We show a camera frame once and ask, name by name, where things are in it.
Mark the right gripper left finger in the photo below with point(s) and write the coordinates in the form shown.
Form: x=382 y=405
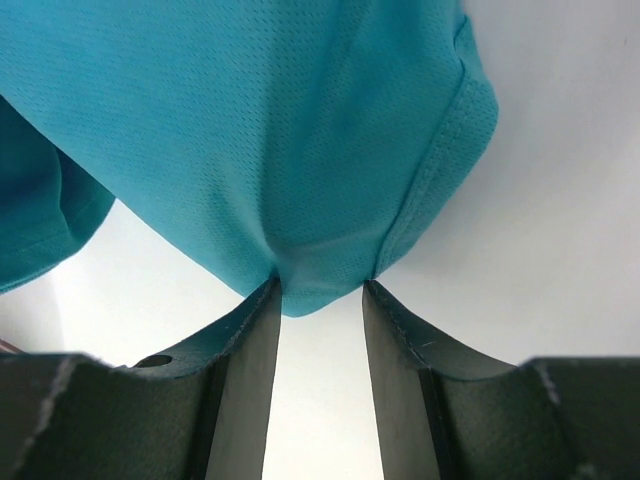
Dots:
x=196 y=410

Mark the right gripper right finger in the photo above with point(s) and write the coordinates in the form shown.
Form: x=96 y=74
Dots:
x=446 y=411

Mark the teal t shirt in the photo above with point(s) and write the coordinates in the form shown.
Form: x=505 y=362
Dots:
x=315 y=141

